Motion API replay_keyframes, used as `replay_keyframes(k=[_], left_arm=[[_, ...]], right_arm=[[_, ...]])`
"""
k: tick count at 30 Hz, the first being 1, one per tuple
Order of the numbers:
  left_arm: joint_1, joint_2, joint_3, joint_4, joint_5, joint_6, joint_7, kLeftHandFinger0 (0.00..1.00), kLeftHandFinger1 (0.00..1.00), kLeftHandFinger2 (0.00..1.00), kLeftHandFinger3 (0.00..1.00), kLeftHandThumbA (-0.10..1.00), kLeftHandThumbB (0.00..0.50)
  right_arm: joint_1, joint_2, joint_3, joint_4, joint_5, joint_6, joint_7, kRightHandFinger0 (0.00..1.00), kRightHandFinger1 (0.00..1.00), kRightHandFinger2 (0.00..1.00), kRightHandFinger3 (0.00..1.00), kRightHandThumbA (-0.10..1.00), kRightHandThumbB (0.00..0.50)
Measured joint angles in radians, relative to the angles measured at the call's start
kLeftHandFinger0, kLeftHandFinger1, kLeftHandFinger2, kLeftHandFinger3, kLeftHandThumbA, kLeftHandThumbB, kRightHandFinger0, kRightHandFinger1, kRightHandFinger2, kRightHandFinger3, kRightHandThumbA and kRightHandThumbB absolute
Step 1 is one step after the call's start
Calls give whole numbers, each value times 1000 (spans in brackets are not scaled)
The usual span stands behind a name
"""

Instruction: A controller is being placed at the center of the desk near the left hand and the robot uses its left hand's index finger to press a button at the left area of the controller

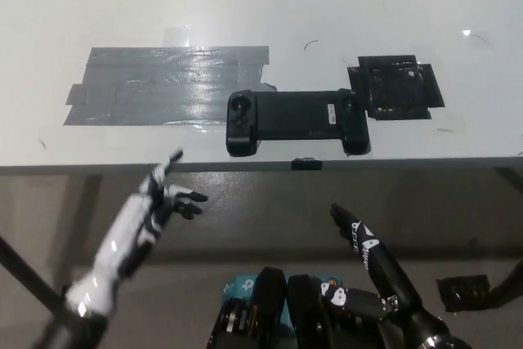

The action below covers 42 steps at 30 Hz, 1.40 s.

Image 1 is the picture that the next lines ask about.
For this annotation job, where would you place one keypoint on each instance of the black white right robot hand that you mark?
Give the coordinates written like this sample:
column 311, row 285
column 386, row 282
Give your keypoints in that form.
column 388, row 271

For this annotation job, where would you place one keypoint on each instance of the black game controller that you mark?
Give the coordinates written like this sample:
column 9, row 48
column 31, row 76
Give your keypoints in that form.
column 290, row 116

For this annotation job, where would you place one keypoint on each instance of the grey duct tape patch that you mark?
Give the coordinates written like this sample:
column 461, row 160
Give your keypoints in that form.
column 143, row 87

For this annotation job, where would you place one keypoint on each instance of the black tape square patch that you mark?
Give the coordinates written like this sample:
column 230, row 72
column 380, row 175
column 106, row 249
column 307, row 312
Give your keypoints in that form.
column 392, row 87

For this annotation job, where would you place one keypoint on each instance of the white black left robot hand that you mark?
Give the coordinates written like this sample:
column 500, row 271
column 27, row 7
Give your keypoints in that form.
column 122, row 234

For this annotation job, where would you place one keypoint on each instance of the small black tape strip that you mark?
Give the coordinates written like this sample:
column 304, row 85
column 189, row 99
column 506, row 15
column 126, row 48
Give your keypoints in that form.
column 306, row 164

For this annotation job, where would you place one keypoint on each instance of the black teal robot torso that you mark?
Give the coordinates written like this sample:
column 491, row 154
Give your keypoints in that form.
column 267, row 296

